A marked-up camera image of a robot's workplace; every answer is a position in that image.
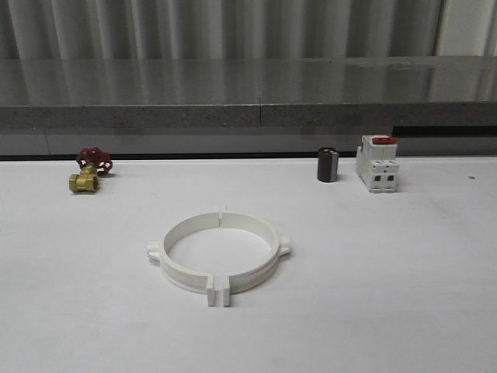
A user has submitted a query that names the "white half clamp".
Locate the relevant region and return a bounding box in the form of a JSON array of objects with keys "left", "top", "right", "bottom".
[
  {"left": 218, "top": 211, "right": 291, "bottom": 307},
  {"left": 147, "top": 210, "right": 223, "bottom": 306}
]

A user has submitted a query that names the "dark cylindrical capacitor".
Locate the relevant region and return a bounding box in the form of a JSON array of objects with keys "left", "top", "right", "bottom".
[{"left": 317, "top": 147, "right": 339, "bottom": 183}]

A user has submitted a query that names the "brass valve red handwheel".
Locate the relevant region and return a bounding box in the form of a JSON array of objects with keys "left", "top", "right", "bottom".
[{"left": 68, "top": 147, "right": 113, "bottom": 193}]

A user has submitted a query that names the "grey stone countertop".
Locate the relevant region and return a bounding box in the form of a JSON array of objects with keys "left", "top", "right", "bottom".
[{"left": 1, "top": 57, "right": 496, "bottom": 159}]

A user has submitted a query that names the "grey pleated curtain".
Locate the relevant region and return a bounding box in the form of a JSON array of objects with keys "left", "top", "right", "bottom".
[{"left": 1, "top": 1, "right": 443, "bottom": 59}]

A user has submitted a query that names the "white circuit breaker red switch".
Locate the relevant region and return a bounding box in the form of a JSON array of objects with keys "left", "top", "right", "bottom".
[{"left": 356, "top": 134, "right": 399, "bottom": 193}]

